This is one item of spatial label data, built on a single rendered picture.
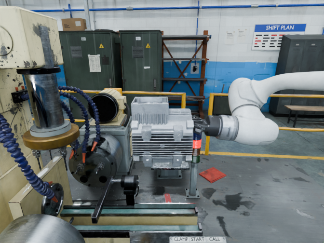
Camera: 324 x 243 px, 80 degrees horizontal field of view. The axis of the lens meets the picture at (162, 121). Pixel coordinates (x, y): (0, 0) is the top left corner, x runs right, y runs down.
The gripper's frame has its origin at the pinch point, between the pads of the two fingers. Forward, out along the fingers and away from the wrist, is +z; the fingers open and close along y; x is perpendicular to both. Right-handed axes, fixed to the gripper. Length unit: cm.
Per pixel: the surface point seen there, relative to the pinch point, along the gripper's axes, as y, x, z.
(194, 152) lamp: -27.4, 25.5, -20.9
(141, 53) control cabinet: -302, -16, 40
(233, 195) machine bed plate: -29, 52, -49
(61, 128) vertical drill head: 3.0, 6.1, 33.7
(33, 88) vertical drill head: 4.6, -7.1, 41.2
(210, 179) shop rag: -44, 52, -39
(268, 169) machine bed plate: -56, 48, -84
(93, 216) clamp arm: 9.3, 37.1, 20.6
